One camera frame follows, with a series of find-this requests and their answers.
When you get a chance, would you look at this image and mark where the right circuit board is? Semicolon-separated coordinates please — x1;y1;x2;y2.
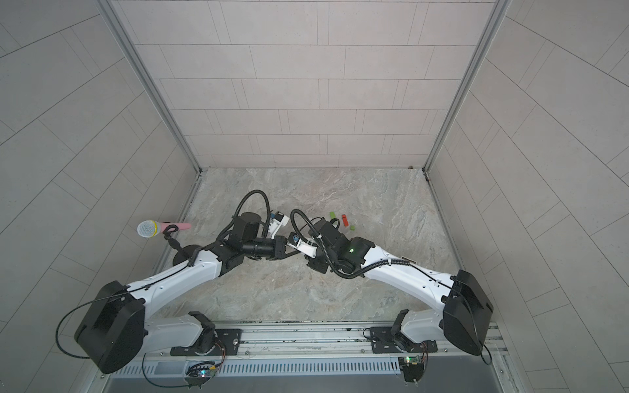
398;356;426;384

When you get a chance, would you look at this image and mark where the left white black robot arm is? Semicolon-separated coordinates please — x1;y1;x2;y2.
74;189;288;374

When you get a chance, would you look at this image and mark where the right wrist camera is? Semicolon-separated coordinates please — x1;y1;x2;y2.
288;233;318;258

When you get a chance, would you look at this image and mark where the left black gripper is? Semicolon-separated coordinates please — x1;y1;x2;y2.
242;236;304;260

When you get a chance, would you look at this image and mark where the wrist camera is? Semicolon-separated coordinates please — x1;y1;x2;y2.
288;233;318;258
269;211;290;239

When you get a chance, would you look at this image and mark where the circuit board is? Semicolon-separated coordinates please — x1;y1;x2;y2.
184;361;219;387
398;356;426;384

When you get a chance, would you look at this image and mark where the white ventilation grille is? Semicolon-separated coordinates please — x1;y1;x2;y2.
112;357;401;378

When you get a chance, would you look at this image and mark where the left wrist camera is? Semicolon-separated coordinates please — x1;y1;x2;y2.
269;211;290;239

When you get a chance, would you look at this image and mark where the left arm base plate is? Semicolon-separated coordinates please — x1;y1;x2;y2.
170;328;242;356

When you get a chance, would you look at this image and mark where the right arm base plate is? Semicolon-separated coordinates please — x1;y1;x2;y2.
363;327;438;355

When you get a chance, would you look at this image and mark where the left circuit board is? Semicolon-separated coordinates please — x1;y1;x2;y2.
184;361;219;387

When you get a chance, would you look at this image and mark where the pink yellow toy microphone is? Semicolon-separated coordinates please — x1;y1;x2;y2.
137;219;192;238

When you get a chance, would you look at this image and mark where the aluminium rail frame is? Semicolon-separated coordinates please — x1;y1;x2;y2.
97;318;509;362

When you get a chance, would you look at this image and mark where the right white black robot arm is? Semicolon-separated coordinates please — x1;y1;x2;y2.
287;209;494;365

